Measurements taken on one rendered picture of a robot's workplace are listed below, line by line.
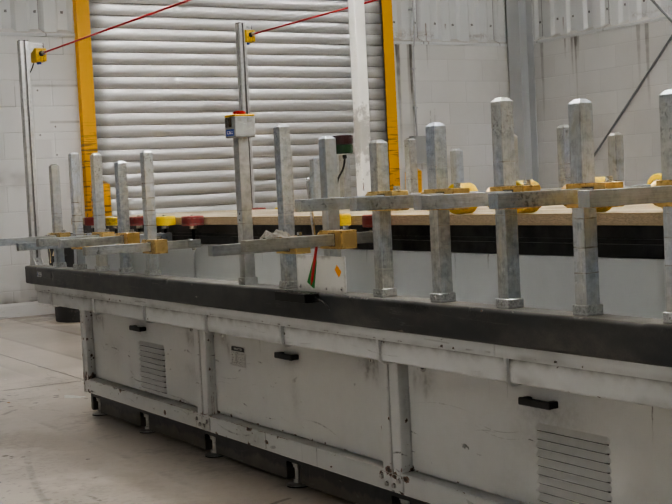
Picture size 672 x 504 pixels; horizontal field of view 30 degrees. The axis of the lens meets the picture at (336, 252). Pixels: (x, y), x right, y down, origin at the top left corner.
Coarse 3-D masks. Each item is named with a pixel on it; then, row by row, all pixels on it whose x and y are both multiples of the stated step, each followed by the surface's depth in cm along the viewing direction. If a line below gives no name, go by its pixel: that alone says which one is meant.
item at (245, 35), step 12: (240, 24) 610; (240, 36) 610; (252, 36) 611; (240, 48) 610; (240, 60) 611; (240, 72) 611; (240, 84) 612; (240, 96) 614; (240, 108) 614; (252, 156) 615; (252, 168) 615; (252, 180) 615; (252, 192) 615; (252, 204) 616
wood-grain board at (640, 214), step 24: (216, 216) 452; (264, 216) 414; (360, 216) 364; (408, 216) 343; (456, 216) 324; (480, 216) 316; (528, 216) 300; (552, 216) 292; (600, 216) 279; (624, 216) 273; (648, 216) 266
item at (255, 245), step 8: (360, 232) 340; (368, 232) 341; (248, 240) 322; (256, 240) 323; (264, 240) 325; (272, 240) 326; (280, 240) 327; (288, 240) 328; (296, 240) 330; (304, 240) 331; (312, 240) 332; (320, 240) 333; (328, 240) 335; (360, 240) 340; (368, 240) 341; (248, 248) 322; (256, 248) 323; (264, 248) 325; (272, 248) 326; (280, 248) 327; (288, 248) 328
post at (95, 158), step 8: (96, 160) 488; (96, 168) 488; (96, 176) 488; (96, 184) 488; (96, 192) 488; (96, 200) 488; (96, 208) 488; (104, 208) 490; (96, 216) 488; (104, 216) 490; (96, 224) 489; (104, 224) 490; (96, 256) 491; (104, 256) 490; (96, 264) 492; (104, 264) 490
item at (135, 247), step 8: (176, 240) 450; (184, 240) 449; (192, 240) 451; (200, 240) 452; (88, 248) 430; (96, 248) 432; (104, 248) 434; (112, 248) 435; (120, 248) 437; (128, 248) 438; (136, 248) 440; (144, 248) 441; (168, 248) 446; (176, 248) 448; (184, 248) 449; (192, 248) 453
